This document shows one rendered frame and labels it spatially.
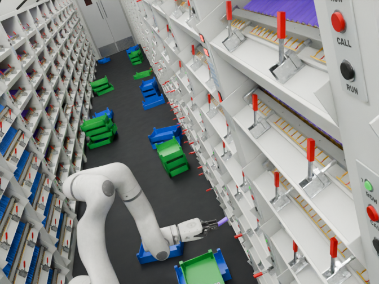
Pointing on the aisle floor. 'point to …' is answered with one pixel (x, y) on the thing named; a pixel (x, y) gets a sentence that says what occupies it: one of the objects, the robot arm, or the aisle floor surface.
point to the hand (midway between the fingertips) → (212, 225)
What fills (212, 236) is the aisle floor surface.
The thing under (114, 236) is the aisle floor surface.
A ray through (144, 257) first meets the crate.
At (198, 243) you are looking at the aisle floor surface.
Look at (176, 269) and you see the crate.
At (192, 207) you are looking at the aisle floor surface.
